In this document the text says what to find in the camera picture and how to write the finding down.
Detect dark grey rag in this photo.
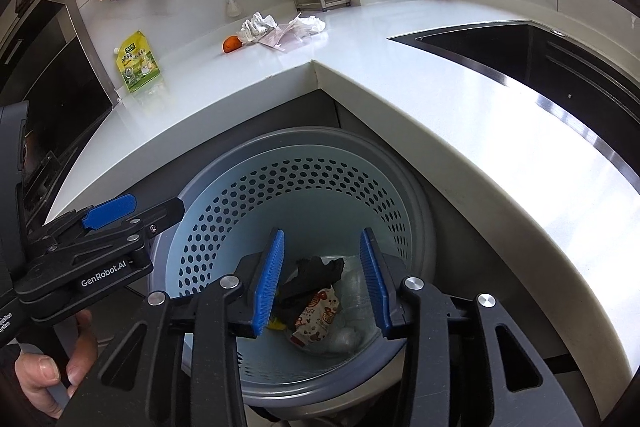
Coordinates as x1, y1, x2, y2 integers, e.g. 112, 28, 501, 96
272, 256, 345, 331

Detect clear plastic bag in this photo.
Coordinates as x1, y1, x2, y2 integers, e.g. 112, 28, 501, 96
320, 256, 380, 355

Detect red white snack wrapper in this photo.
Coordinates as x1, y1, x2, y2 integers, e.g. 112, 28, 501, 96
290, 286, 341, 348

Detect orange peel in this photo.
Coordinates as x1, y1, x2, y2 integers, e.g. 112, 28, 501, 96
222, 35, 243, 54

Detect printed paper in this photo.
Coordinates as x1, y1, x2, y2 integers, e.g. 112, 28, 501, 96
236, 12, 278, 44

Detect white tissue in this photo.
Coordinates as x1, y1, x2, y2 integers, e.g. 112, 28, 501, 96
293, 15, 326, 38

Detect grey perforated trash bin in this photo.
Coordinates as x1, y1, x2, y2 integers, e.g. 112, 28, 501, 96
146, 126, 440, 410

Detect black kitchen sink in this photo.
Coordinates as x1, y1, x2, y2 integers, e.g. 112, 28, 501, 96
393, 20, 639, 188

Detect person's left hand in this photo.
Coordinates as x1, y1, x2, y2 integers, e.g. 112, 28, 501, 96
14, 309, 99, 419

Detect yellow seasoning pouch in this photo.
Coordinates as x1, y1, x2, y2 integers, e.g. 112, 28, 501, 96
115, 30, 160, 93

